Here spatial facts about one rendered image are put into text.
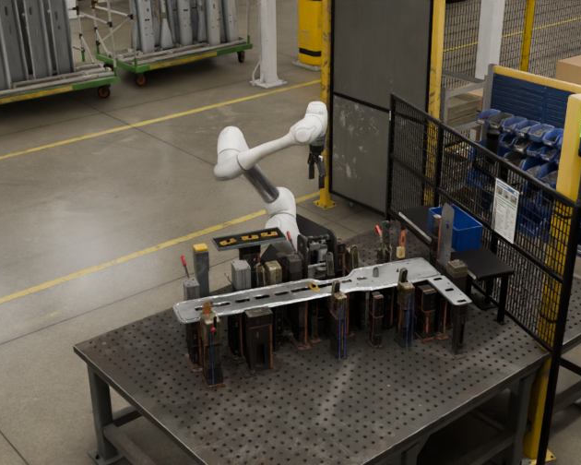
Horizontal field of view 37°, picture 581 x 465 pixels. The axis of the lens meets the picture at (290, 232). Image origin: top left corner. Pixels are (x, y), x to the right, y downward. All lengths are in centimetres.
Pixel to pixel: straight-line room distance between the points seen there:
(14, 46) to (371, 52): 523
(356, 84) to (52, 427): 361
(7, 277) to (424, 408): 383
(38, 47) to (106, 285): 497
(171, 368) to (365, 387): 95
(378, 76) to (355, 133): 59
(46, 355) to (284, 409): 227
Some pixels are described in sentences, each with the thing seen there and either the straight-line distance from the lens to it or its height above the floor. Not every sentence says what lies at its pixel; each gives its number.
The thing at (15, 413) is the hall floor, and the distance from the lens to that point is 546.
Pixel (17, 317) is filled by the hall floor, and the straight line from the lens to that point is 640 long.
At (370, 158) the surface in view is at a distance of 720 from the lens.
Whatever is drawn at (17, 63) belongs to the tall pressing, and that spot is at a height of 51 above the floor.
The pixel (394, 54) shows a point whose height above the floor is 150.
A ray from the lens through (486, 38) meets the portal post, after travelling 877.
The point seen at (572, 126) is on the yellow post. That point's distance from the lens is 416.
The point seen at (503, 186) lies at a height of 142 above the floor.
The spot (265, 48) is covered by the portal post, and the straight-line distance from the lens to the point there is 1131.
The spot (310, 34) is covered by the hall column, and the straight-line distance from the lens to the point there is 1210.
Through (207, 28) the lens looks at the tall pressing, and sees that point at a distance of 1220.
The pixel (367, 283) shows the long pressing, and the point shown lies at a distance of 445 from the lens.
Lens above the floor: 314
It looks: 26 degrees down
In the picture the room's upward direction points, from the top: straight up
